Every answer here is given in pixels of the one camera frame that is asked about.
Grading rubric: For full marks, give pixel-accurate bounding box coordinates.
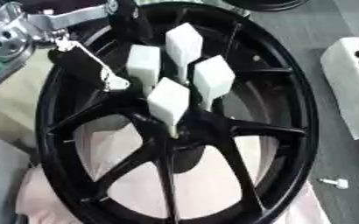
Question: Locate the black round tyre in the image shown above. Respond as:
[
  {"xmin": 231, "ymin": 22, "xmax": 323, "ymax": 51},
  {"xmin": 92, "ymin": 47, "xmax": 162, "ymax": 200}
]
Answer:
[{"xmin": 221, "ymin": 0, "xmax": 310, "ymax": 13}]

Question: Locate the black spoked wheel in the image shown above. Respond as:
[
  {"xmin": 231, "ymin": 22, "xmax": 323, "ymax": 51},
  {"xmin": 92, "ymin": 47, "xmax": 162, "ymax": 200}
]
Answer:
[{"xmin": 33, "ymin": 1, "xmax": 322, "ymax": 224}]

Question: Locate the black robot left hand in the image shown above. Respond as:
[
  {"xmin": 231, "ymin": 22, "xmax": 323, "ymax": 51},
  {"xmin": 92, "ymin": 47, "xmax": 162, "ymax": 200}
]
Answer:
[{"xmin": 29, "ymin": 0, "xmax": 160, "ymax": 92}]

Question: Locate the white foam block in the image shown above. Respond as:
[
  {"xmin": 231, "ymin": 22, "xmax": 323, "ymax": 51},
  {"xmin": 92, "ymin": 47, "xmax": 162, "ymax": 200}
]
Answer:
[{"xmin": 319, "ymin": 36, "xmax": 359, "ymax": 141}]

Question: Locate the pale pink sheet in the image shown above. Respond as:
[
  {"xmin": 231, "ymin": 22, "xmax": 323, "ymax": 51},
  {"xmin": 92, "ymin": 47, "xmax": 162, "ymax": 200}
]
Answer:
[{"xmin": 14, "ymin": 115, "xmax": 333, "ymax": 224}]

